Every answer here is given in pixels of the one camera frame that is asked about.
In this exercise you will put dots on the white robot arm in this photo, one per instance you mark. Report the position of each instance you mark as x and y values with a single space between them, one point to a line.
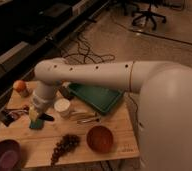
164 110

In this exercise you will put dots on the wooden table board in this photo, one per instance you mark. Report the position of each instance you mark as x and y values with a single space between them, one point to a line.
37 146

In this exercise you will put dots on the dark grape bunch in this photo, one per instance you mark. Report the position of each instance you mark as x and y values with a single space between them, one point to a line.
67 144

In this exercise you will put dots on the green plastic tray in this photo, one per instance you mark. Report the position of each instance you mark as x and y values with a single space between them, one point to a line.
101 99

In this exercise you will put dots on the black rectangular block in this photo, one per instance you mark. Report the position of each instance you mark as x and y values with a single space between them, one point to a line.
65 93

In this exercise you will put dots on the green sponge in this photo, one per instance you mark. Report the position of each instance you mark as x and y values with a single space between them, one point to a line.
36 125

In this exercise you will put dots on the purple bowl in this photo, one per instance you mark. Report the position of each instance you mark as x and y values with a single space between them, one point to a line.
9 154

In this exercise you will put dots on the orange-lidded spice jar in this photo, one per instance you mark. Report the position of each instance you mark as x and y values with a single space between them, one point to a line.
20 87

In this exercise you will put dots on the white cup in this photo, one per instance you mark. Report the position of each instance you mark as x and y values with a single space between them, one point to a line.
63 106

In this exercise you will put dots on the red-brown bowl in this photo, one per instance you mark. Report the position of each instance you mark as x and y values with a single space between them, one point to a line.
100 139

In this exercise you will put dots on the black dish brush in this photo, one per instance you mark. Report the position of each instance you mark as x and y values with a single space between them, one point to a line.
46 117

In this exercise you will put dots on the golden spoon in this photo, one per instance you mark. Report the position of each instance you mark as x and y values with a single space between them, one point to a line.
88 121

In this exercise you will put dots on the orange carrot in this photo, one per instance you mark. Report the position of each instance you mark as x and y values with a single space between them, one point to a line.
25 107

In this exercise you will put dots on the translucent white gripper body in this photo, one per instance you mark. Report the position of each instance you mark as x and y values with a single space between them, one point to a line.
37 107

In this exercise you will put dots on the black office chair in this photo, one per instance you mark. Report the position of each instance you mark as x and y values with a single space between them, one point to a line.
147 15

